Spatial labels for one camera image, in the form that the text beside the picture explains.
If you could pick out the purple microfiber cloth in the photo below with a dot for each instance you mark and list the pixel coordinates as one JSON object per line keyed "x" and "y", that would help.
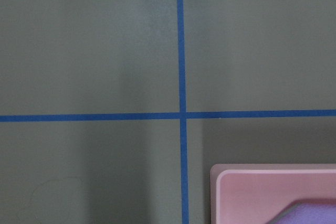
{"x": 307, "y": 213}

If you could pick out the pink plastic bin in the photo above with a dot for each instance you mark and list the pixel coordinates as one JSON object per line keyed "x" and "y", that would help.
{"x": 257, "y": 193}

